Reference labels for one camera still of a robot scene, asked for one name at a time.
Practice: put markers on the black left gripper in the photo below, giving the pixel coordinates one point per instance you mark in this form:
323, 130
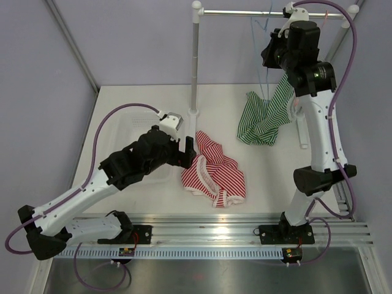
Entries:
181, 158

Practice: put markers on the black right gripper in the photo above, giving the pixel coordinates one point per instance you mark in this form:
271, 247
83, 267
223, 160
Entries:
268, 61

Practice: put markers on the red striped tank top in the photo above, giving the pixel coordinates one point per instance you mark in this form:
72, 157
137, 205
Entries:
214, 175

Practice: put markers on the green striped tank top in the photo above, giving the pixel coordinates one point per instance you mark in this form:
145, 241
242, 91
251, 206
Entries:
261, 118

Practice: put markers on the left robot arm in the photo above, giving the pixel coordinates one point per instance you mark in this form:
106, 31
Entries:
52, 227

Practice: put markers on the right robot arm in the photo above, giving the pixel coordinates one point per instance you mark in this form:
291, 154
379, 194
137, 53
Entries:
294, 49

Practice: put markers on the clear plastic basket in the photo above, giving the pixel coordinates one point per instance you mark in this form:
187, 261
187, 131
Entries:
129, 127

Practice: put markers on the metal clothes rack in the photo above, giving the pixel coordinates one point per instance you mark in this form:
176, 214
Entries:
198, 11

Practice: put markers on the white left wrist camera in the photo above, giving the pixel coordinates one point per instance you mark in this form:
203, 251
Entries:
170, 123

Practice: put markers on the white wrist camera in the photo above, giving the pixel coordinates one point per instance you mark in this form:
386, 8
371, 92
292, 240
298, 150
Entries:
170, 123
293, 14

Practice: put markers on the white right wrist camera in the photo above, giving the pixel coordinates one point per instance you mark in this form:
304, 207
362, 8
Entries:
293, 14

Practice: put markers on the aluminium mounting rail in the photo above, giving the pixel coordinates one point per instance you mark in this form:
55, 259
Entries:
180, 218

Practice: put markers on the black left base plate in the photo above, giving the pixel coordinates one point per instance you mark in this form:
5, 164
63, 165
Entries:
140, 234

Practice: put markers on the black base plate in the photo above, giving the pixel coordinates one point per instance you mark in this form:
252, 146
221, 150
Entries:
140, 234
279, 235

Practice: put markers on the white slotted cable duct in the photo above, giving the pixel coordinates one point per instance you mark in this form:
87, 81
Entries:
171, 253

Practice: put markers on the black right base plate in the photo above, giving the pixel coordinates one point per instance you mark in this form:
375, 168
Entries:
279, 235

